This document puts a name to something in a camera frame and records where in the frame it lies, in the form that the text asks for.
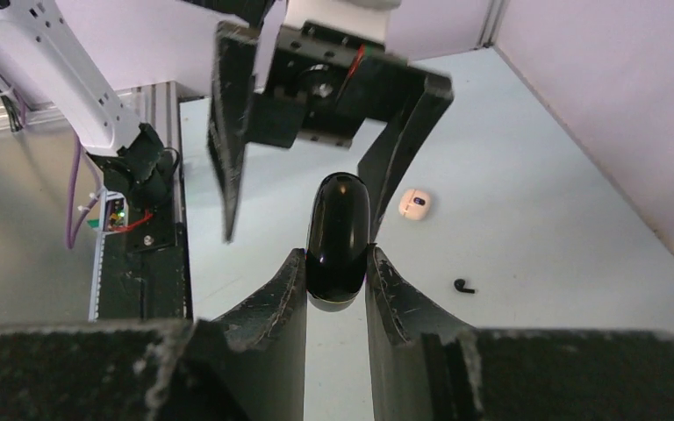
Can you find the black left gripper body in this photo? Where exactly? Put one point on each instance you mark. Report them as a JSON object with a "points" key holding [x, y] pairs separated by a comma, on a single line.
{"points": [[323, 84]]}

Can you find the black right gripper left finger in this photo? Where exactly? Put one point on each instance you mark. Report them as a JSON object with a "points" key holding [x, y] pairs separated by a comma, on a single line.
{"points": [[247, 364]]}

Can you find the black earbud charging case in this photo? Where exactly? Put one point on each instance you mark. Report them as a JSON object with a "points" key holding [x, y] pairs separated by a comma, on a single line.
{"points": [[338, 242]]}

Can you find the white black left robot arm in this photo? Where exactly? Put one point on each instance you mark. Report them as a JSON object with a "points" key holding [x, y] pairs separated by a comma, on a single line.
{"points": [[40, 41]]}

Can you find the left controller board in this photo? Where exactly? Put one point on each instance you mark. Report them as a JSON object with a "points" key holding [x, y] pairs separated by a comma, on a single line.
{"points": [[114, 212]]}

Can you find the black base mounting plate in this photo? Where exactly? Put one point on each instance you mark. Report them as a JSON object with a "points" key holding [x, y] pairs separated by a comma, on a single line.
{"points": [[145, 267]]}

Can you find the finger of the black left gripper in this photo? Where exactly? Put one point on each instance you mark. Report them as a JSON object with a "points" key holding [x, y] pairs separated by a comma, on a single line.
{"points": [[385, 163], [233, 83]]}

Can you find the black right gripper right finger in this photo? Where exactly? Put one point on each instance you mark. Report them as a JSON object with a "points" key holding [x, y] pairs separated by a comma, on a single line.
{"points": [[426, 364]]}

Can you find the white earbud charging case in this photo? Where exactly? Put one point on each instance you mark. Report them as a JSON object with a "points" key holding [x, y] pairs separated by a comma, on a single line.
{"points": [[414, 204]]}

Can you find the black earbud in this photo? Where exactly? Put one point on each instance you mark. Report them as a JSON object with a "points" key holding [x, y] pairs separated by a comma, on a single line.
{"points": [[460, 285]]}

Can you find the aluminium frame post left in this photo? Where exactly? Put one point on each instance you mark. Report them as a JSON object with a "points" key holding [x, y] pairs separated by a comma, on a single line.
{"points": [[491, 24]]}

